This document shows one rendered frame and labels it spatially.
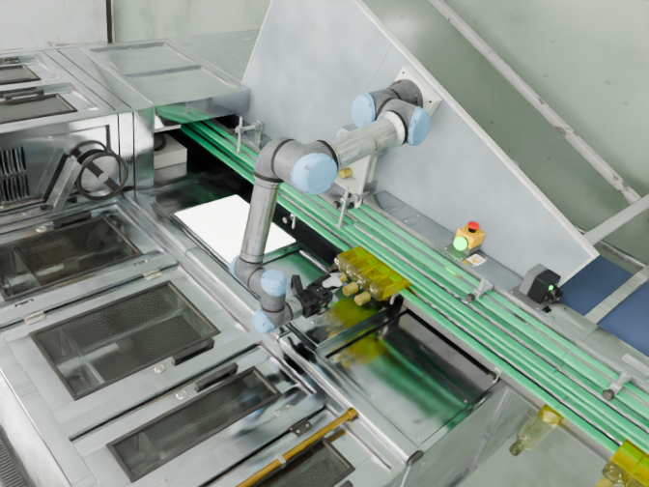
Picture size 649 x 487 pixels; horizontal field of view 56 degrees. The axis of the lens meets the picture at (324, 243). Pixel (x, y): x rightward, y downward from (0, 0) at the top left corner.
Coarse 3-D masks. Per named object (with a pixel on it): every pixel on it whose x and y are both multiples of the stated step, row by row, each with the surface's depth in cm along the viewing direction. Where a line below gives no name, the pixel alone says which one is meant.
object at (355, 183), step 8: (336, 136) 230; (360, 160) 235; (368, 160) 222; (344, 168) 241; (352, 168) 239; (360, 168) 236; (336, 176) 240; (352, 176) 241; (360, 176) 237; (344, 184) 236; (352, 184) 237; (360, 184) 228; (352, 192) 233; (360, 192) 230
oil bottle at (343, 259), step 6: (360, 246) 220; (348, 252) 216; (354, 252) 217; (360, 252) 217; (366, 252) 218; (336, 258) 213; (342, 258) 213; (348, 258) 213; (354, 258) 214; (342, 264) 211; (348, 264) 212; (342, 270) 212
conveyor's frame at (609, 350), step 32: (224, 128) 276; (384, 192) 230; (416, 224) 215; (448, 256) 202; (480, 256) 204; (512, 288) 192; (544, 320) 183; (576, 320) 184; (608, 352) 174; (640, 384) 166
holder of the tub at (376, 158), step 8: (344, 128) 228; (352, 128) 229; (376, 152) 223; (376, 160) 226; (368, 168) 225; (376, 168) 229; (368, 176) 228; (376, 176) 232; (368, 184) 231; (376, 184) 234; (344, 192) 243
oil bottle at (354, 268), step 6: (360, 258) 214; (366, 258) 215; (372, 258) 215; (378, 258) 216; (354, 264) 211; (360, 264) 212; (366, 264) 212; (372, 264) 213; (348, 270) 210; (354, 270) 209; (360, 270) 209; (354, 276) 209
